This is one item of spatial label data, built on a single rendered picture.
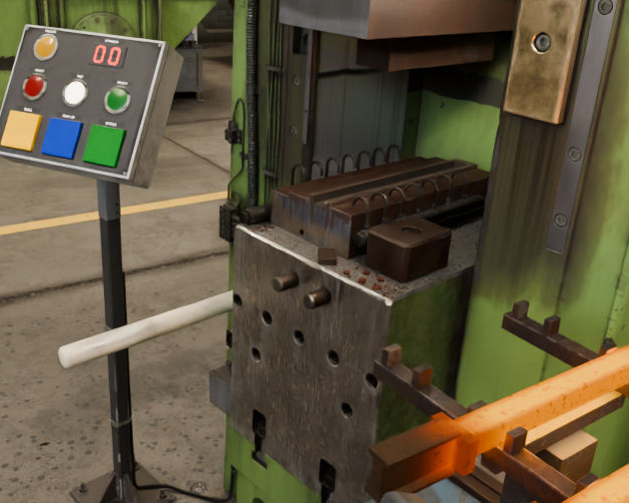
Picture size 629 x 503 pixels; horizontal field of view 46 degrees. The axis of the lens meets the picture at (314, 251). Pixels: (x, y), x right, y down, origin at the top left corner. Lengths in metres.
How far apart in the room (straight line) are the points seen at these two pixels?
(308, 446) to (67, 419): 1.20
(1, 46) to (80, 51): 4.49
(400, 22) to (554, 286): 0.47
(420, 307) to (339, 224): 0.19
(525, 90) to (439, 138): 0.58
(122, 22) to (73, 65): 4.50
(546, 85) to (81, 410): 1.80
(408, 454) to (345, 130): 1.00
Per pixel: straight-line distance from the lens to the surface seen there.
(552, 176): 1.13
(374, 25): 1.14
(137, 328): 1.57
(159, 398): 2.48
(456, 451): 0.67
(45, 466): 2.27
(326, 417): 1.30
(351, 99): 1.52
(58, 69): 1.62
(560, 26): 1.09
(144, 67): 1.51
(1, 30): 6.06
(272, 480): 1.52
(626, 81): 1.08
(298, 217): 1.30
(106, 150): 1.48
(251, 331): 1.39
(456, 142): 1.64
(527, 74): 1.11
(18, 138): 1.61
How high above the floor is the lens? 1.41
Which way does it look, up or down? 23 degrees down
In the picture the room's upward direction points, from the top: 4 degrees clockwise
